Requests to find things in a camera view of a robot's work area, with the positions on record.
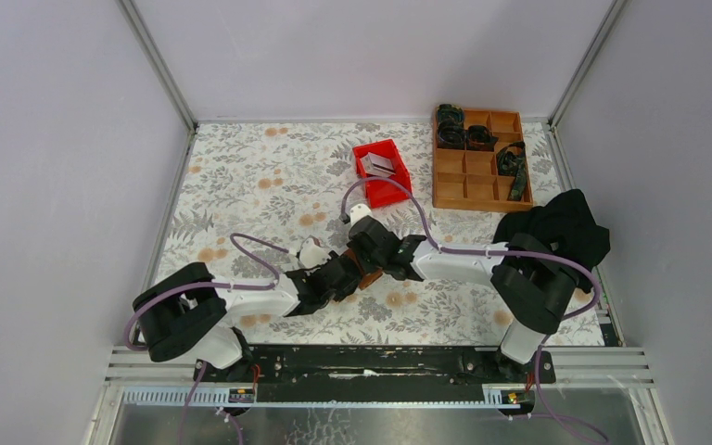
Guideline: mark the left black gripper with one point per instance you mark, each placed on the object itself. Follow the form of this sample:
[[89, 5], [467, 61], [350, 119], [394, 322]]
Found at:
[[347, 294]]

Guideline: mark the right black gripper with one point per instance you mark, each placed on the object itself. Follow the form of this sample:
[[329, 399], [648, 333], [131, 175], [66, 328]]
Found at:
[[357, 250]]

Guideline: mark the brown leather card holder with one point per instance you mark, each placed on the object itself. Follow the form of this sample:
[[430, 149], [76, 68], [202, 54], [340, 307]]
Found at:
[[367, 278]]

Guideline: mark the red plastic bin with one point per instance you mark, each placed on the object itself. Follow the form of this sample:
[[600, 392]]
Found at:
[[380, 193]]

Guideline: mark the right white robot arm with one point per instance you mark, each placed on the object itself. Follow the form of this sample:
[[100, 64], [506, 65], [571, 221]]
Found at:
[[534, 286]]

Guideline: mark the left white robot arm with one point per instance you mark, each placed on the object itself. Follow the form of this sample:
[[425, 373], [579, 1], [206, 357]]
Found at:
[[190, 314]]

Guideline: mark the rolled camouflage belt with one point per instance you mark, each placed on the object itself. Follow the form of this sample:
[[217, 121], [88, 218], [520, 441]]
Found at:
[[450, 131]]

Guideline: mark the orange compartment tray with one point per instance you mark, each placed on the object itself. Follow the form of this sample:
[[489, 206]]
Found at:
[[497, 181]]

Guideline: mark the rolled black belt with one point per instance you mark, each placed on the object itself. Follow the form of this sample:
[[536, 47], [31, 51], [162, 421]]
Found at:
[[480, 138]]

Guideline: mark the black cloth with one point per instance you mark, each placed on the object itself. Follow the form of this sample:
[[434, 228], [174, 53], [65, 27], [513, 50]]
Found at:
[[565, 227]]

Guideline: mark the perforated metal strip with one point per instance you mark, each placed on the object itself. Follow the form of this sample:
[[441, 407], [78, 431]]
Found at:
[[340, 393]]

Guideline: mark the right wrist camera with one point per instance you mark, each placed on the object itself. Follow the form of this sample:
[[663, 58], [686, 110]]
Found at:
[[355, 214]]

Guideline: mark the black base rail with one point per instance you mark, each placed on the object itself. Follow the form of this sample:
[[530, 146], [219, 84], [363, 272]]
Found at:
[[284, 364]]

